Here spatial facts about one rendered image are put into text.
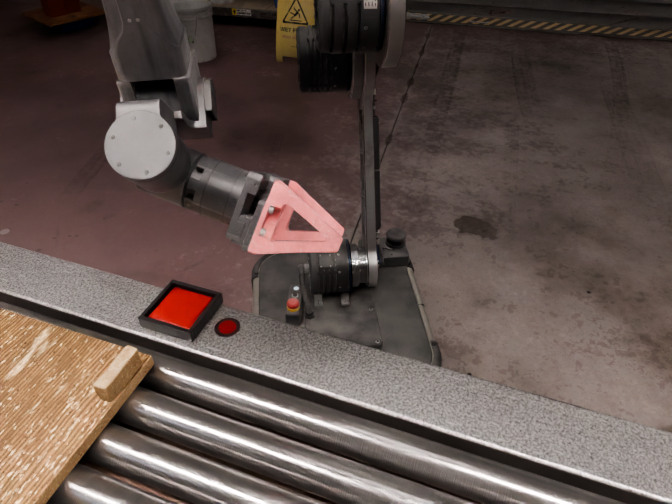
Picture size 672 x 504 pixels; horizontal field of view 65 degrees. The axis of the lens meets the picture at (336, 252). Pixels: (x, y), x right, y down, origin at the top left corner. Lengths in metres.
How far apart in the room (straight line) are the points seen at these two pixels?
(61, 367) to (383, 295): 1.17
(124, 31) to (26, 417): 0.40
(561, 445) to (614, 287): 1.73
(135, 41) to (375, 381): 0.42
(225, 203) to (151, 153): 0.09
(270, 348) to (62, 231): 2.03
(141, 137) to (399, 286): 1.35
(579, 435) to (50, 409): 0.55
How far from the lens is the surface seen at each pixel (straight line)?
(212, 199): 0.51
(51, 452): 0.62
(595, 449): 0.64
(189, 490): 0.58
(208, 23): 4.20
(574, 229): 2.56
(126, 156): 0.46
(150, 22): 0.51
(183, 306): 0.71
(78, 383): 0.66
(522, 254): 2.34
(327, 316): 1.59
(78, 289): 0.81
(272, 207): 0.46
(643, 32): 5.23
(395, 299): 1.68
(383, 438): 0.58
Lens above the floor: 1.42
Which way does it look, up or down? 40 degrees down
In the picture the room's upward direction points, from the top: straight up
